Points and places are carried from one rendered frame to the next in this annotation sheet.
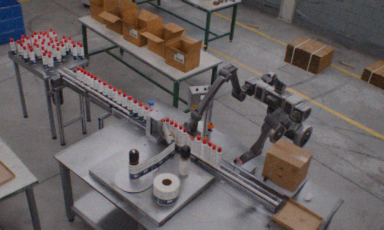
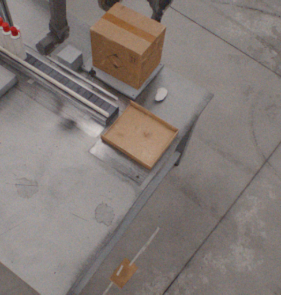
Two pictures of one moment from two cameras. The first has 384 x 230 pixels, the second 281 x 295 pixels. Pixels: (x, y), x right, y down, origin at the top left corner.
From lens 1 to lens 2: 173 cm
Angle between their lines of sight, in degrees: 27
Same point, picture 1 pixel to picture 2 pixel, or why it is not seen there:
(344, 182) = (228, 50)
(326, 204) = (187, 104)
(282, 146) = (116, 18)
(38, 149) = not seen: outside the picture
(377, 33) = not seen: outside the picture
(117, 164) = not seen: outside the picture
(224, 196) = (31, 106)
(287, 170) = (124, 58)
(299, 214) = (143, 125)
